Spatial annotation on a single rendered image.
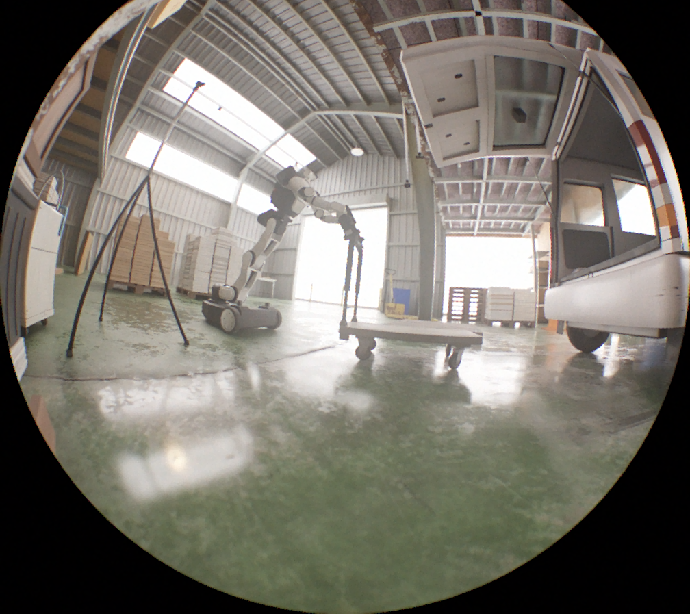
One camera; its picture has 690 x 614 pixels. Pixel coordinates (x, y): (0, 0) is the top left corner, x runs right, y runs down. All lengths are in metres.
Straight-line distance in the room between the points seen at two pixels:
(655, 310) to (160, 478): 1.36
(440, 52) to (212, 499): 1.86
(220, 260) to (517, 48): 4.83
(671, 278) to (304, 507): 1.15
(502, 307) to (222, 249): 5.73
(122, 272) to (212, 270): 1.78
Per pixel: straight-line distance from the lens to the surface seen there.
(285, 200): 1.77
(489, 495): 0.53
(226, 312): 1.72
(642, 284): 1.09
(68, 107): 0.92
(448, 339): 1.30
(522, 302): 5.12
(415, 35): 2.75
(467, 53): 1.59
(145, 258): 3.78
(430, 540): 0.44
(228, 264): 4.56
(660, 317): 1.04
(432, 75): 1.61
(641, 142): 1.25
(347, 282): 1.31
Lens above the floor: 0.37
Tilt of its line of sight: 8 degrees up
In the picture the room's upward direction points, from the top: 6 degrees clockwise
